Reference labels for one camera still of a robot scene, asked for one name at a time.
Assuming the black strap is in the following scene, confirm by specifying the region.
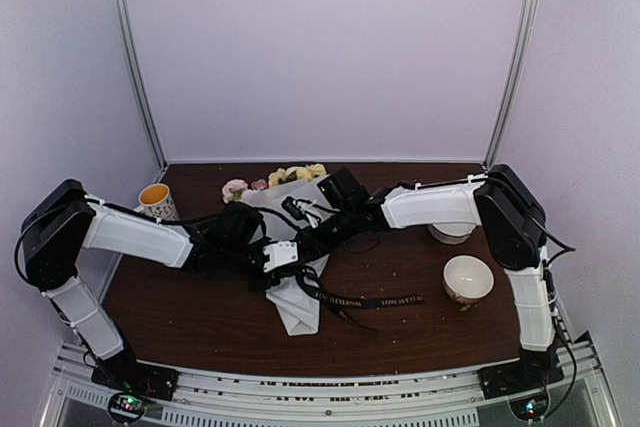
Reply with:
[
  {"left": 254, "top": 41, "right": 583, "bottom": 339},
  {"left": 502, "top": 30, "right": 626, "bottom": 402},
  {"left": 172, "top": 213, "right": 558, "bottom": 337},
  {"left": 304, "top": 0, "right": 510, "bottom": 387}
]
[{"left": 294, "top": 266, "right": 425, "bottom": 333}]

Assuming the white wrapping paper sheet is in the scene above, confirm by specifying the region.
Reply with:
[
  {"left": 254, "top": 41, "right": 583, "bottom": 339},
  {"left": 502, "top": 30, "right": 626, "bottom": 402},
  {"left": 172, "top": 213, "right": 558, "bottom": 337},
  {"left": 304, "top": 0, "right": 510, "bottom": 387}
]
[{"left": 241, "top": 177, "right": 330, "bottom": 336}]

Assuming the large yellow flower bunch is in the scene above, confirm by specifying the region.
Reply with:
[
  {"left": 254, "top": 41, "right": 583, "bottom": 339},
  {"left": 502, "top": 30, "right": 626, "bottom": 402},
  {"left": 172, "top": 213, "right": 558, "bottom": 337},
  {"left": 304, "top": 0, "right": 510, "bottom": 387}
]
[{"left": 268, "top": 163, "right": 327, "bottom": 187}]

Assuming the pink flower stem two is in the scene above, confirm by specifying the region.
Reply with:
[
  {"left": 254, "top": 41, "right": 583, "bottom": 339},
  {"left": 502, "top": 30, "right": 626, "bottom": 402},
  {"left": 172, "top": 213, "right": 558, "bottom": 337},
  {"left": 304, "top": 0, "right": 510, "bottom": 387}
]
[{"left": 221, "top": 178, "right": 269, "bottom": 204}]

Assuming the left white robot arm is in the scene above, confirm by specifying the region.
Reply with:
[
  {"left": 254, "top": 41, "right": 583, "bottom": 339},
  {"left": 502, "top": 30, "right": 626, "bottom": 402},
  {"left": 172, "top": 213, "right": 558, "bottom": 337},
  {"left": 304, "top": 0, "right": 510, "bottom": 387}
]
[{"left": 14, "top": 179, "right": 300, "bottom": 391}]

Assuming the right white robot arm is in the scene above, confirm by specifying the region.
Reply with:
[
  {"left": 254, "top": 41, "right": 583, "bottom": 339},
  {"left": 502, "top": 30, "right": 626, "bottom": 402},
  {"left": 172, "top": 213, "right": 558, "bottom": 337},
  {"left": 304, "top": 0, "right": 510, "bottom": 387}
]
[{"left": 296, "top": 165, "right": 554, "bottom": 389}]

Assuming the white scalloped bowl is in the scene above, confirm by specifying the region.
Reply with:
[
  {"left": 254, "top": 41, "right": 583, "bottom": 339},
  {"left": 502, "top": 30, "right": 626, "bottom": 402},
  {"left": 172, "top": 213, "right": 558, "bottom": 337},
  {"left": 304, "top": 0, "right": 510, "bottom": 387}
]
[{"left": 428, "top": 223, "right": 475, "bottom": 245}]

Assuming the patterned white mug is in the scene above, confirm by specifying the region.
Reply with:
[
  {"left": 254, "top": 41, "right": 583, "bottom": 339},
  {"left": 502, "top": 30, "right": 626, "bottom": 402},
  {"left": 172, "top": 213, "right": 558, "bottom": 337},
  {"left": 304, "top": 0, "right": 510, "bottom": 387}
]
[{"left": 134, "top": 183, "right": 179, "bottom": 221}]

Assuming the plain white round bowl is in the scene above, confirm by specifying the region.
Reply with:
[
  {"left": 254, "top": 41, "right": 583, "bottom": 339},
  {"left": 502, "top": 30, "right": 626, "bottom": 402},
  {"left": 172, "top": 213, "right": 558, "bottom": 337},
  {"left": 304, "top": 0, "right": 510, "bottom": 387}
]
[{"left": 443, "top": 255, "right": 494, "bottom": 306}]

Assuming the aluminium front rail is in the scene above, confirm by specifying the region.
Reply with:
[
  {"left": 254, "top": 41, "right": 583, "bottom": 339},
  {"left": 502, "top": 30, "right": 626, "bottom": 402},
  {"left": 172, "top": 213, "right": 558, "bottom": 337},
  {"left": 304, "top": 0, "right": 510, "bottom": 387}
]
[{"left": 42, "top": 336, "right": 621, "bottom": 427}]

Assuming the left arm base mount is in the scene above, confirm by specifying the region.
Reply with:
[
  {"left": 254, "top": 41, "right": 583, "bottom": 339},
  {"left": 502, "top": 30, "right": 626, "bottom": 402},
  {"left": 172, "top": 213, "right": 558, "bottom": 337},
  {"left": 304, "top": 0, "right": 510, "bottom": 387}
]
[{"left": 87, "top": 341, "right": 179, "bottom": 426}]

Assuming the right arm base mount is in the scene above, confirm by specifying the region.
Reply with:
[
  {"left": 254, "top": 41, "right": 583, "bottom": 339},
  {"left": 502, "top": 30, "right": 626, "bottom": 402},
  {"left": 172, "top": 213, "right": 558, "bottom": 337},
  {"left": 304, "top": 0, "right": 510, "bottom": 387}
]
[{"left": 478, "top": 347, "right": 564, "bottom": 423}]

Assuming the right aluminium corner post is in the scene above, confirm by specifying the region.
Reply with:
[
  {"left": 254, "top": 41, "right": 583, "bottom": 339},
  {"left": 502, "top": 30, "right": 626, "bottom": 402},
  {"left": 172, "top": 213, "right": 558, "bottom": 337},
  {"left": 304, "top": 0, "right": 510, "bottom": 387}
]
[{"left": 483, "top": 0, "right": 539, "bottom": 170}]

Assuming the aluminium corner post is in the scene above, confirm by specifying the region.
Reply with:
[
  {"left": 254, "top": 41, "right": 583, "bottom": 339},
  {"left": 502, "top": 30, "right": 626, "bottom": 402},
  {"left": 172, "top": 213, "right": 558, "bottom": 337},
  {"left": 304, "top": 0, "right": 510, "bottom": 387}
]
[
  {"left": 114, "top": 0, "right": 168, "bottom": 171},
  {"left": 483, "top": 0, "right": 539, "bottom": 170}
]

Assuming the left aluminium corner post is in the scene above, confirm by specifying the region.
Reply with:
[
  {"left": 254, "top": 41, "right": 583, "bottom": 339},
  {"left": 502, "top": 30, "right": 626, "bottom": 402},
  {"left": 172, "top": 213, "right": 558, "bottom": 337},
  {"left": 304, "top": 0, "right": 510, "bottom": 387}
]
[{"left": 114, "top": 0, "right": 168, "bottom": 171}]

